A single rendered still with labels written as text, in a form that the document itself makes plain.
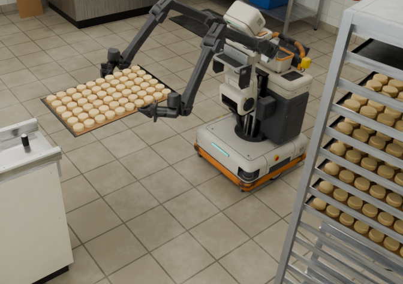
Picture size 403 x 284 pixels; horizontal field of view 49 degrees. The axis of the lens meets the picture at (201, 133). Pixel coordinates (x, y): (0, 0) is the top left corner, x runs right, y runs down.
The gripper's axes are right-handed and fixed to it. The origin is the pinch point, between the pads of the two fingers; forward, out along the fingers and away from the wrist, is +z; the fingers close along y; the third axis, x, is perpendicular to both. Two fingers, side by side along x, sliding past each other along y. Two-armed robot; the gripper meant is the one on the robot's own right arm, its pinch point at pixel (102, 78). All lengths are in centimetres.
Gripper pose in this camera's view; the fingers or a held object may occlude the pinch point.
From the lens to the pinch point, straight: 257.0
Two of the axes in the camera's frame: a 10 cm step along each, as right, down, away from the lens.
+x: 9.9, 0.9, -0.7
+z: -1.1, 6.0, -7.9
